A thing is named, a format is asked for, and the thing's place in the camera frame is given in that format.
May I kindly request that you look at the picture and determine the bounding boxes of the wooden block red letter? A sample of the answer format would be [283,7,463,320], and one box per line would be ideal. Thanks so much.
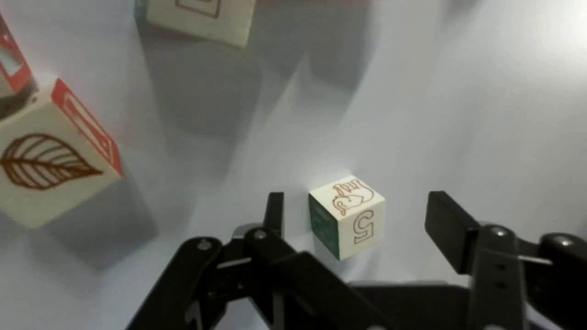
[0,14,39,98]

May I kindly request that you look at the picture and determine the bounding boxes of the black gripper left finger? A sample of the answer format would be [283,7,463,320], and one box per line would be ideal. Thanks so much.
[127,190,393,330]

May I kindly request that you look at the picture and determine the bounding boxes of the wooden picture block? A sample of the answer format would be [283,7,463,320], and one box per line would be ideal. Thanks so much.
[145,0,259,49]

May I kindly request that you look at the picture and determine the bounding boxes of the small wooden letter S block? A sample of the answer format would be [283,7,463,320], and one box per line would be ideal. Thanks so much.
[307,174,389,262]

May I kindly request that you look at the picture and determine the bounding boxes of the wooden leaf block red side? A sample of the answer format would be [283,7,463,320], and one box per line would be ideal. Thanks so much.
[0,76,125,230]

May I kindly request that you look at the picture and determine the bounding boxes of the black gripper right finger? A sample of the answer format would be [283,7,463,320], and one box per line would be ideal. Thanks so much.
[424,188,587,330]

